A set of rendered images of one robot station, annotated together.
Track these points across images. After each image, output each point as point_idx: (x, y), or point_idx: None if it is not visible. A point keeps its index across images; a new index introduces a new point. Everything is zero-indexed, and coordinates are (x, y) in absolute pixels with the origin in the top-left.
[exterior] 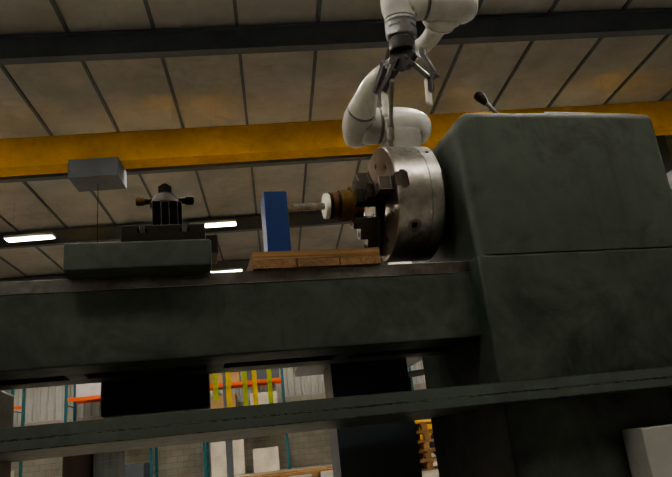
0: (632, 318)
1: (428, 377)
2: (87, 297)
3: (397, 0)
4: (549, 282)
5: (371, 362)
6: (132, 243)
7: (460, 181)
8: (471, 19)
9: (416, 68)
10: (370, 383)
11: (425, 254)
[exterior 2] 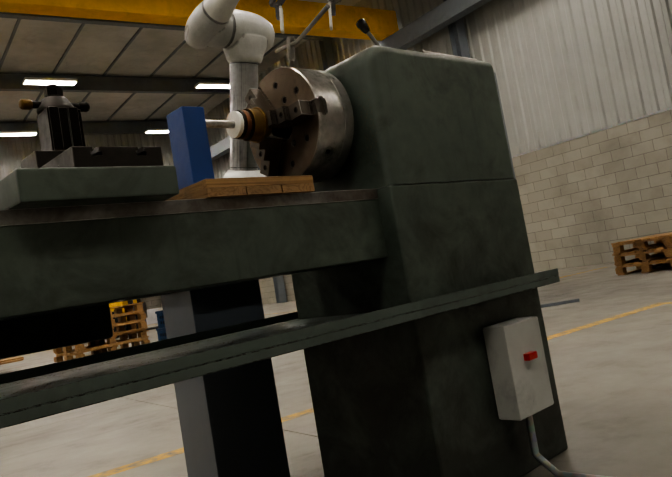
0: (486, 238)
1: (299, 289)
2: (36, 231)
3: None
4: (437, 209)
5: None
6: (96, 169)
7: (370, 112)
8: None
9: None
10: (226, 294)
11: (324, 178)
